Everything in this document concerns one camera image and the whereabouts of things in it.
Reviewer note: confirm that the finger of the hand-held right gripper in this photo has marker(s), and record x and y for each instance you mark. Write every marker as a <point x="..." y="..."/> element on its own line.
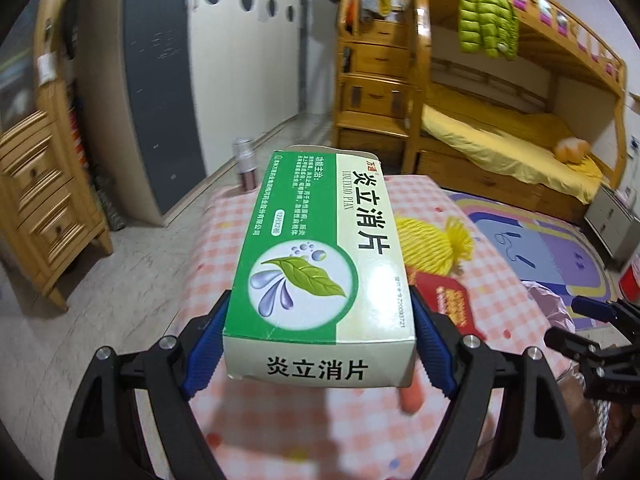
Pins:
<point x="590" y="307"/>
<point x="570" y="342"/>

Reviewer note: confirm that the wooden bunk bed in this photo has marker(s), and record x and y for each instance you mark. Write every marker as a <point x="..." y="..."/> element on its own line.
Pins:
<point x="555" y="40"/>

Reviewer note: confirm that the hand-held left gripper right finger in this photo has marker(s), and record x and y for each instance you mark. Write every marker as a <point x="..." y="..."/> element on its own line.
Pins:
<point x="435" y="355"/>

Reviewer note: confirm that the green puffer jacket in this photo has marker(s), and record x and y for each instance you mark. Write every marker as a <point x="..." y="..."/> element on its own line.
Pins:
<point x="487" y="15"/>

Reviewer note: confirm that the yellow bed sheet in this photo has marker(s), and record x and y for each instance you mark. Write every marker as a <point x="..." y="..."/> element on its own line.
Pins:
<point x="500" y="140"/>

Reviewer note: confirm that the wooden stair drawers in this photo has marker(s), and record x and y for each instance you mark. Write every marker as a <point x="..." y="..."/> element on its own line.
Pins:
<point x="375" y="95"/>

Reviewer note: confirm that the red packet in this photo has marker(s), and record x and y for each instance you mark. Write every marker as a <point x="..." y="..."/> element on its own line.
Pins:
<point x="450" y="305"/>

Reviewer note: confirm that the purple pastel round rug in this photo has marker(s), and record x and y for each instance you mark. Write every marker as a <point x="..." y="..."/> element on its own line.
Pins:
<point x="550" y="250"/>

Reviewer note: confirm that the brown paper bag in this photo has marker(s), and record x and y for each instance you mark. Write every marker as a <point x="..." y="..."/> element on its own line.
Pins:
<point x="570" y="420"/>

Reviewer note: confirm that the orange plush toy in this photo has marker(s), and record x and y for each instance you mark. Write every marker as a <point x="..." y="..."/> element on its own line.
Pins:
<point x="572" y="150"/>

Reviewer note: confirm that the table with checked tablecloth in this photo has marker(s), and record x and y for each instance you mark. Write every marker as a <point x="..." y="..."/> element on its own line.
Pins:
<point x="300" y="425"/>

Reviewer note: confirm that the grey nightstand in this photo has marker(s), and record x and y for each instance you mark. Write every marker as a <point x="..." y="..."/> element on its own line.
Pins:
<point x="612" y="225"/>

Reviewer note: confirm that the grey patterned bag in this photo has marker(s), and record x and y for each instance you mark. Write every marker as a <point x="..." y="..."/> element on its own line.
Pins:
<point x="111" y="210"/>

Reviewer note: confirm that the green white medicine box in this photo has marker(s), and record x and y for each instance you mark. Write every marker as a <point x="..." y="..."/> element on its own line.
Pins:
<point x="320" y="270"/>

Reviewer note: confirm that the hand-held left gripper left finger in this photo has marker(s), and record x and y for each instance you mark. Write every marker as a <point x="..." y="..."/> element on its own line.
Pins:
<point x="205" y="345"/>

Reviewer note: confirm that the wooden cabinet with drawers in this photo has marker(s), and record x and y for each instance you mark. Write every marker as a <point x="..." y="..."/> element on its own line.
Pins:
<point x="35" y="185"/>

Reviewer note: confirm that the maroon spray bottle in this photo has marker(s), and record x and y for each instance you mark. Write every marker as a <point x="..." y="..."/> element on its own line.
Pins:
<point x="246" y="165"/>

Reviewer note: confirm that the yellow yarn ball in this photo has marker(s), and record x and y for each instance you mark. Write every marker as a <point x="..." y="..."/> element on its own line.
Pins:
<point x="430" y="240"/>

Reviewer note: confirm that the grey white wardrobe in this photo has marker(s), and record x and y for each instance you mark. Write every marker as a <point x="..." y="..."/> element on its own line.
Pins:
<point x="160" y="85"/>

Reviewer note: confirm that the white switch tag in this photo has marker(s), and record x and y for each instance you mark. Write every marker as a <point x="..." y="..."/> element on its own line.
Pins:
<point x="46" y="66"/>

